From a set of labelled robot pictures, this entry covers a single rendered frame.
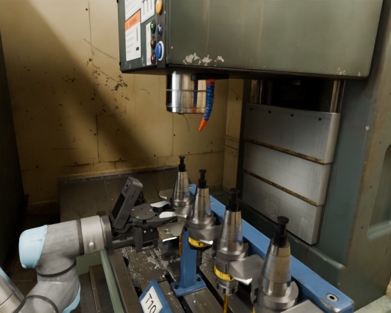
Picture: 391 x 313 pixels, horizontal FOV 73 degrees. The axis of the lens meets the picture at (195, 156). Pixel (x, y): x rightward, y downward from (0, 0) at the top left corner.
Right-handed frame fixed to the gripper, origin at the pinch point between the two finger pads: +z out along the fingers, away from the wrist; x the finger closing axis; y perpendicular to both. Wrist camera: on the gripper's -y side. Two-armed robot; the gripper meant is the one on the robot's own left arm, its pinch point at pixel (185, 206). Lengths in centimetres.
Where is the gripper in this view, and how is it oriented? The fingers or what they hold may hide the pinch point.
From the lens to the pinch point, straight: 68.3
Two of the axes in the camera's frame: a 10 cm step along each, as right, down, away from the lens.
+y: -0.2, 9.6, 2.7
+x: 4.5, 2.5, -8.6
